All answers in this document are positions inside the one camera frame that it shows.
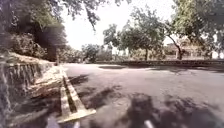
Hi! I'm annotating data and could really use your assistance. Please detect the leaf-strewn gutter strip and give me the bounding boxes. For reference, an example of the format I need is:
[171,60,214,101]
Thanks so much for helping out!
[9,64,73,128]

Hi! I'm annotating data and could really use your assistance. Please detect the stone retaining wall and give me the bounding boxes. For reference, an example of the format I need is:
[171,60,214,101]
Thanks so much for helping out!
[0,61,54,128]

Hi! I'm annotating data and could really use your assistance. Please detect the pale concrete kerb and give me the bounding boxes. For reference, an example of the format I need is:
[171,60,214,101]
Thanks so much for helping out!
[54,64,98,124]

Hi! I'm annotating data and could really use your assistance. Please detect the row of trees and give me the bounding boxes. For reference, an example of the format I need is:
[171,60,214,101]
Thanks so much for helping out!
[81,0,224,62]

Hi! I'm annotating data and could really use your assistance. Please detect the dense dark trees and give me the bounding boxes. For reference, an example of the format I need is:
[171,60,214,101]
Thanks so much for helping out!
[0,0,133,63]

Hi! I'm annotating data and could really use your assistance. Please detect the grey asphalt road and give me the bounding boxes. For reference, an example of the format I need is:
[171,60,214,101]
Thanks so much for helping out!
[6,63,224,128]

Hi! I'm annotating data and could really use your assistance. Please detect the building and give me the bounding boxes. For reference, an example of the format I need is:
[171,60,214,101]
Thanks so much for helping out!
[164,39,224,60]

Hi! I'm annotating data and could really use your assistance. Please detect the low stone wall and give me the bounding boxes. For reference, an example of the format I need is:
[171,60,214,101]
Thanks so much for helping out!
[94,59,224,68]

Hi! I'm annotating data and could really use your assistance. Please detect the dry earth slope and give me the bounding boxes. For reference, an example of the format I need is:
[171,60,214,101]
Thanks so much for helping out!
[0,51,54,66]

